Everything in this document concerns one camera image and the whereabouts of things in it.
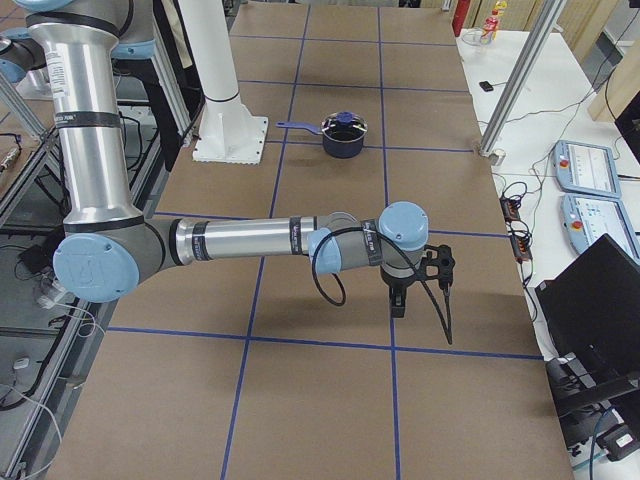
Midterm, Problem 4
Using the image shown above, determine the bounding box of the dark blue saucepan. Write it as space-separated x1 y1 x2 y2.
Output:
276 116 366 159

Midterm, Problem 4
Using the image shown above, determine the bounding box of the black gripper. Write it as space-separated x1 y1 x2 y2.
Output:
380 263 419 318

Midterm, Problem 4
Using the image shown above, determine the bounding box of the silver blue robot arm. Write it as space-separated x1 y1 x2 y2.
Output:
23 1 428 310

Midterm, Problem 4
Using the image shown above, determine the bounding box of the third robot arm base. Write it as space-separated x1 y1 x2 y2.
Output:
1 27 72 100

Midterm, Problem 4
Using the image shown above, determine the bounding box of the red yellow drink bottle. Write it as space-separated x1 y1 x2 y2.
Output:
479 1 508 45

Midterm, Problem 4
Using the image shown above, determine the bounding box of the right black braided cable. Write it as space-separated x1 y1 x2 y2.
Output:
309 227 454 344

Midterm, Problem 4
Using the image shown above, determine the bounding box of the small black square device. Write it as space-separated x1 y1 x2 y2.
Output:
479 81 494 92

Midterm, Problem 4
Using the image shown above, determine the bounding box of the teach pendant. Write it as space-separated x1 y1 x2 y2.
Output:
552 140 621 198
561 193 639 260

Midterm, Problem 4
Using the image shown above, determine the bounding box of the black laptop monitor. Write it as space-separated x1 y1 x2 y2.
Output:
535 234 639 375

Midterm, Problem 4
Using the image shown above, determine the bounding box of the white column pedestal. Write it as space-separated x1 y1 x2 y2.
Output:
179 0 268 165

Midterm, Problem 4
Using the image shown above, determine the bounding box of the lower teach pendant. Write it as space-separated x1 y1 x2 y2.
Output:
561 193 639 260

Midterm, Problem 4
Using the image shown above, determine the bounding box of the aluminium frame post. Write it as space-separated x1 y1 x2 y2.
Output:
478 0 567 157

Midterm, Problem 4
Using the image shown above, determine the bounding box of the aluminium frame rack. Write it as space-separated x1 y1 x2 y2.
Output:
1 58 202 479

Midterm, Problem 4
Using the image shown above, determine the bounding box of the upper teach pendant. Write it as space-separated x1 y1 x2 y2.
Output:
552 140 621 198

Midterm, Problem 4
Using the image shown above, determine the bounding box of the orange black power strip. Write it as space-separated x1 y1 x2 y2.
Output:
499 196 533 264

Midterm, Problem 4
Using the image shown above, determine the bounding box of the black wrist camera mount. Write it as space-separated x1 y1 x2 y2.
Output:
420 244 456 292

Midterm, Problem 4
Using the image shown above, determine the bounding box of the glass lid blue knob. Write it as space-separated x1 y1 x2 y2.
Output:
321 111 368 142

